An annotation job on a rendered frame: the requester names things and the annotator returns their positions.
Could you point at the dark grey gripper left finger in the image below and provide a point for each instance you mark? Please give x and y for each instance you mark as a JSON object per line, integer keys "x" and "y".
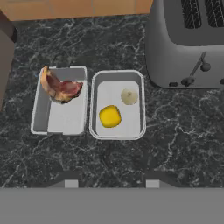
{"x": 71, "y": 181}

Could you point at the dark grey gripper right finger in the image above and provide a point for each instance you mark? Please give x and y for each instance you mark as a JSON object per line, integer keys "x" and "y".
{"x": 152, "y": 181}

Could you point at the grey rectangular meat container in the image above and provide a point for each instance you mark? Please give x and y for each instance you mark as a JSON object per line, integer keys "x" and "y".
{"x": 65, "y": 116}

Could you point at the grey rounded vegetable container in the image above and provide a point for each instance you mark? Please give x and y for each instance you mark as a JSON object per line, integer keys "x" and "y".
{"x": 113, "y": 128}

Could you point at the yellow lemon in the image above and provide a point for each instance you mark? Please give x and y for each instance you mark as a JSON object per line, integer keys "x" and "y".
{"x": 110, "y": 116}

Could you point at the pale garlic bulb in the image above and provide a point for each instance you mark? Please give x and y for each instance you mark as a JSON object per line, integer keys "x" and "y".
{"x": 129, "y": 96}

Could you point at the red raw steak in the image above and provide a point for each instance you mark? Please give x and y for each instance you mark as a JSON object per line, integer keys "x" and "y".
{"x": 61, "y": 87}

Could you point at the grey toaster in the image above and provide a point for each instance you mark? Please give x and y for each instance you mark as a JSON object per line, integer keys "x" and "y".
{"x": 178, "y": 55}

